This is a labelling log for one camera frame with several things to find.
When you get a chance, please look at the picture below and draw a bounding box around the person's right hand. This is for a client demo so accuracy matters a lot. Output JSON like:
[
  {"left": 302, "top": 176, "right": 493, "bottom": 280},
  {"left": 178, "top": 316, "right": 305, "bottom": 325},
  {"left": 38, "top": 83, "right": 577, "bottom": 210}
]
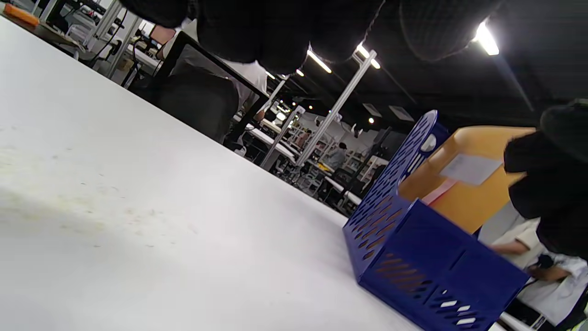
[{"left": 503, "top": 99, "right": 588, "bottom": 260}]

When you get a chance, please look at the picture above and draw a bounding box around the person's left hand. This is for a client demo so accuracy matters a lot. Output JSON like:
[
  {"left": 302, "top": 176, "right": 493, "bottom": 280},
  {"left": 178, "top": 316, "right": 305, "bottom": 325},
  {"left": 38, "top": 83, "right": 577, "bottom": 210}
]
[{"left": 119, "top": 0, "right": 501, "bottom": 74}]

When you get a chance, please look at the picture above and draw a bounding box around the yellow L-shaped folder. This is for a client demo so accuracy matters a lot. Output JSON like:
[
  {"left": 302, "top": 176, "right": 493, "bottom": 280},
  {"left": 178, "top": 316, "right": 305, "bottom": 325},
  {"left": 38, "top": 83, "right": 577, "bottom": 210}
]
[{"left": 397, "top": 126, "right": 536, "bottom": 235}]

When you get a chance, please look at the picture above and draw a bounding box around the pink sticky note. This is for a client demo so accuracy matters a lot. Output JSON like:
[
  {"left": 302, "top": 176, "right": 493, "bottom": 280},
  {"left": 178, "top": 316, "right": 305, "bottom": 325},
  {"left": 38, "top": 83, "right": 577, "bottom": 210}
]
[{"left": 420, "top": 178, "right": 458, "bottom": 206}]

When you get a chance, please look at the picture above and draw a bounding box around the white label sticker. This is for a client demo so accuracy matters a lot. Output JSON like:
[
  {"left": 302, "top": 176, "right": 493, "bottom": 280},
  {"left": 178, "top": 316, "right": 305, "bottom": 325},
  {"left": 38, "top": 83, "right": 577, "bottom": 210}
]
[{"left": 440, "top": 154, "right": 503, "bottom": 186}]

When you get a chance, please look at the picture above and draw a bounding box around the black mesh office chair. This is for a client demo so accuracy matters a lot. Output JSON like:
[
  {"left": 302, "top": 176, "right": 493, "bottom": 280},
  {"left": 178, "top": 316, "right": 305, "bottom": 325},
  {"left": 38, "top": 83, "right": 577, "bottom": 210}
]
[{"left": 133, "top": 31, "right": 269, "bottom": 144}]

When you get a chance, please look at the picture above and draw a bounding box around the white desk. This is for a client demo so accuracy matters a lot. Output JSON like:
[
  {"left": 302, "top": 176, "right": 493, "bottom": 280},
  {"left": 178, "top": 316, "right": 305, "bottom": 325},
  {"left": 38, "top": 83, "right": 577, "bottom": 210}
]
[{"left": 232, "top": 115, "right": 299, "bottom": 171}]

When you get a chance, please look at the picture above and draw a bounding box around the blue plastic file rack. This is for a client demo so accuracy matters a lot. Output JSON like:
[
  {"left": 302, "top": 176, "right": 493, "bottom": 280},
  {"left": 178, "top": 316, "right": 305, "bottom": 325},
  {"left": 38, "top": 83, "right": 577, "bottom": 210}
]
[{"left": 342, "top": 109, "right": 531, "bottom": 331}]

